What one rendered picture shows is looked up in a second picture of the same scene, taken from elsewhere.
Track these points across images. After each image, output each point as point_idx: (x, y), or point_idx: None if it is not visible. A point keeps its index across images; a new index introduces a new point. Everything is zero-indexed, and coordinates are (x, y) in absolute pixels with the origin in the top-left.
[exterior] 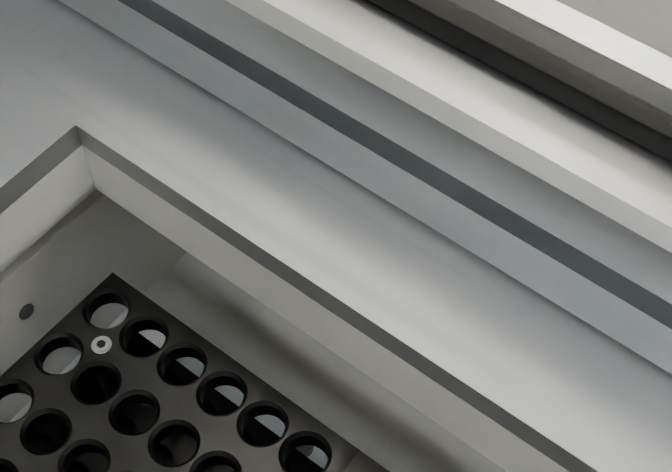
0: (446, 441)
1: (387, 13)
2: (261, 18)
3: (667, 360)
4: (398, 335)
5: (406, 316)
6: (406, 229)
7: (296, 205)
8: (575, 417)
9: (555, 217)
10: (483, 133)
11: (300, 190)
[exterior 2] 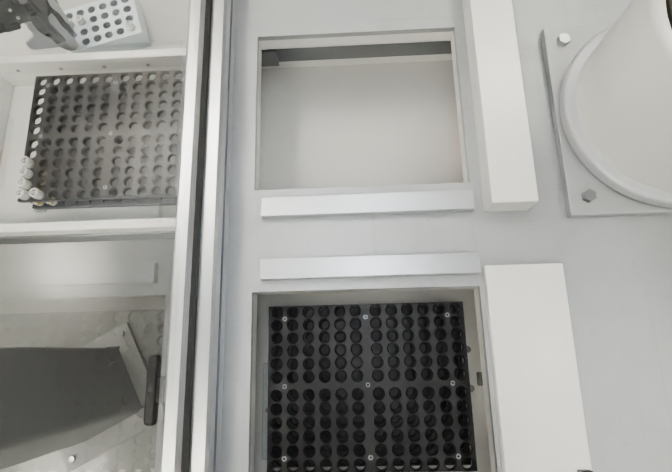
0: None
1: (191, 431)
2: (208, 458)
3: (223, 334)
4: (249, 385)
5: (244, 387)
6: (225, 403)
7: (234, 430)
8: (243, 343)
9: (215, 366)
10: (209, 389)
11: (230, 432)
